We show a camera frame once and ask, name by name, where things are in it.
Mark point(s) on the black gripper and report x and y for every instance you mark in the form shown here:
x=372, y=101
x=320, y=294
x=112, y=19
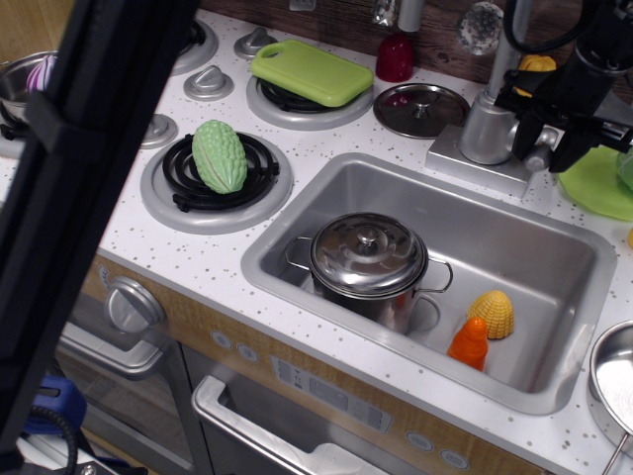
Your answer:
x=577, y=97

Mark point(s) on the silver faucet lever handle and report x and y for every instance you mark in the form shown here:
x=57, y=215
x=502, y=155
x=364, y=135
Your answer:
x=540, y=155

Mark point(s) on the green plastic plate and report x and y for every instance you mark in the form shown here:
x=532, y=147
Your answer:
x=593, y=183

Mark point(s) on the silver toy faucet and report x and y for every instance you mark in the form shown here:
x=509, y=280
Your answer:
x=480, y=151

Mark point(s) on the yellow toy object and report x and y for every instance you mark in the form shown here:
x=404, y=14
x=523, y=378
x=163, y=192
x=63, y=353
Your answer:
x=534, y=63

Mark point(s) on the green toy vegetable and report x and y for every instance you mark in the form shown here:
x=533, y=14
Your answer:
x=624, y=167

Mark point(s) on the flat steel pot lid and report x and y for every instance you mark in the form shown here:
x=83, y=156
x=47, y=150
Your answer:
x=420, y=111

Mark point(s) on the dark red toy cup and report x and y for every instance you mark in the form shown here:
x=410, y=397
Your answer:
x=394, y=62

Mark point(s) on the yellow toy corn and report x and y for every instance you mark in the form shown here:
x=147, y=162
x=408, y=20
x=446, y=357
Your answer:
x=496, y=310

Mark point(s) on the hanging silver utensil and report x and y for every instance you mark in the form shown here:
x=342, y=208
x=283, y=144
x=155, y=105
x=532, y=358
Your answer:
x=385, y=12

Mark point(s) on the orange toy bottle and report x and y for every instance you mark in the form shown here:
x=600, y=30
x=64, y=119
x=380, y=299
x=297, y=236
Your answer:
x=470, y=344

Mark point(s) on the steel pot with lid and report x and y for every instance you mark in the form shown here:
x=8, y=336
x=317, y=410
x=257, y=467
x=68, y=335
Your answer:
x=373, y=265

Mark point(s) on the steel pan at right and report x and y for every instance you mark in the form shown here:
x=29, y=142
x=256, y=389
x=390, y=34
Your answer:
x=610, y=388

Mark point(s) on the green cutting board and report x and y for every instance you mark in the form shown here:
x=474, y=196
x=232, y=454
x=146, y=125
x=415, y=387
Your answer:
x=311, y=72

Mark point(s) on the rear black stove burner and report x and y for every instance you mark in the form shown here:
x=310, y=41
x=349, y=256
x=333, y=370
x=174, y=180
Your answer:
x=288, y=101

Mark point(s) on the black stove burner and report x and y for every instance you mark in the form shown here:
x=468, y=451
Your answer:
x=11, y=128
x=188, y=192
x=288, y=101

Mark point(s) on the silver stove knob rear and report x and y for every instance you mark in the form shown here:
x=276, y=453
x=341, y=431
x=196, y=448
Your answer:
x=249, y=45

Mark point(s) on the silver stove knob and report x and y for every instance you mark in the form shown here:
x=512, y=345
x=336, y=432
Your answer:
x=249, y=45
x=161, y=131
x=210, y=84

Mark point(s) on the green toy bitter gourd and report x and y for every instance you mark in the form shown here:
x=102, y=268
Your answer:
x=219, y=157

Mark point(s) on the far left stove burner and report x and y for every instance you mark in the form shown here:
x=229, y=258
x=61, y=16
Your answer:
x=196, y=36

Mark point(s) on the front black stove burner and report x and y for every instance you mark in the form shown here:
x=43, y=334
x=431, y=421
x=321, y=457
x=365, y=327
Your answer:
x=188, y=192

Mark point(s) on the silver stove knob front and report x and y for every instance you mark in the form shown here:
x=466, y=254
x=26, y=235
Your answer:
x=161, y=131

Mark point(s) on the silver oven dial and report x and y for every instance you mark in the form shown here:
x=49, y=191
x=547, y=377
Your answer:
x=130, y=308

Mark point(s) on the purple white toy onion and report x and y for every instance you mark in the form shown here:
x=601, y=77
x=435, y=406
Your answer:
x=40, y=75

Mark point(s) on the steel bowl on stove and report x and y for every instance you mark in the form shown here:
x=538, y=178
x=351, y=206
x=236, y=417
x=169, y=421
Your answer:
x=14, y=93

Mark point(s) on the left black stove burner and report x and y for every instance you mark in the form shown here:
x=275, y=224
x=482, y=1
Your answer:
x=11, y=128

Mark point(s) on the blue object below counter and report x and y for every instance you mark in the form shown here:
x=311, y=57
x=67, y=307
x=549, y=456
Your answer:
x=58, y=405

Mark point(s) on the silver dishwasher door handle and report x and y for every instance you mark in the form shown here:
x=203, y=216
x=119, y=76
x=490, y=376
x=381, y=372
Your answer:
x=327, y=458

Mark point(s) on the silver oven door handle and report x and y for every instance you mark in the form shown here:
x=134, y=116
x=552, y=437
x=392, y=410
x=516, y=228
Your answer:
x=136, y=364

